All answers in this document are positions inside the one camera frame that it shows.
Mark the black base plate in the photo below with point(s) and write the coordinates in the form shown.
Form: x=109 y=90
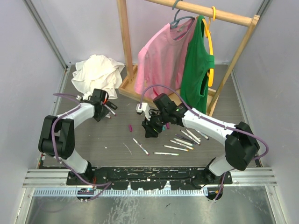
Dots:
x=146 y=178

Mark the pink t-shirt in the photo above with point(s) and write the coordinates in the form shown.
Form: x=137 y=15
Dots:
x=162 y=59

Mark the magenta cap marker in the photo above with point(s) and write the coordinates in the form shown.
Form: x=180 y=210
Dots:
x=141 y=147

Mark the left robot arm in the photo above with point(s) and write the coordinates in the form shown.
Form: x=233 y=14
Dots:
x=57 y=137

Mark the grey cap marker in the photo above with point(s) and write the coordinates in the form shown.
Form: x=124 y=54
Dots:
x=194 y=136

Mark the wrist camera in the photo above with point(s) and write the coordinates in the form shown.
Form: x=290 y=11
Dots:
x=85 y=96
x=143 y=108

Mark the blue cap marker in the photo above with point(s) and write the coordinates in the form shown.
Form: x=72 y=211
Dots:
x=203 y=135

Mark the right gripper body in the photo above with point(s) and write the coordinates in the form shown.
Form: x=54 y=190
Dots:
x=155 y=122

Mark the white crumpled cloth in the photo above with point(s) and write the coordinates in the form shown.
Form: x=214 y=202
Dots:
x=98 y=72

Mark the green cap marker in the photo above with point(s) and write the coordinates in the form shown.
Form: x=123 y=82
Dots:
x=164 y=153

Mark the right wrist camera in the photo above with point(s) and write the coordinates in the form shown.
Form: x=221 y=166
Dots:
x=143 y=108

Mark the green tank top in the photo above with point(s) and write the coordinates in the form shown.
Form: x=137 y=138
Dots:
x=194 y=87

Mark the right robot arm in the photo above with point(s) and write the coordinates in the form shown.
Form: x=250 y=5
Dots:
x=238 y=141

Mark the yellow clothes hanger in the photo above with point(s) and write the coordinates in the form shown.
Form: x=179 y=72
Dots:
x=210 y=46

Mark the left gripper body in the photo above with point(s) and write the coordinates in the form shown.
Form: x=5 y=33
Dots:
x=100 y=116

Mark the teal cap marker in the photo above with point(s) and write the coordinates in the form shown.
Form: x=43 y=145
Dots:
x=184 y=142

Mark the yellow cap marker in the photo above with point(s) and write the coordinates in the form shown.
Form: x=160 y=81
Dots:
x=181 y=144

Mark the pink cap marker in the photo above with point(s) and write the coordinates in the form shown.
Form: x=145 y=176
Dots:
x=110 y=110

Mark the grey cable duct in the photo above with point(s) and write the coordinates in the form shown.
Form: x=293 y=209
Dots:
x=111 y=192

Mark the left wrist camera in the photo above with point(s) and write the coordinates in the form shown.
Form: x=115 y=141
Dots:
x=85 y=96

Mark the orange black highlighter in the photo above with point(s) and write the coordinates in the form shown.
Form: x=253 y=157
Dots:
x=109 y=105

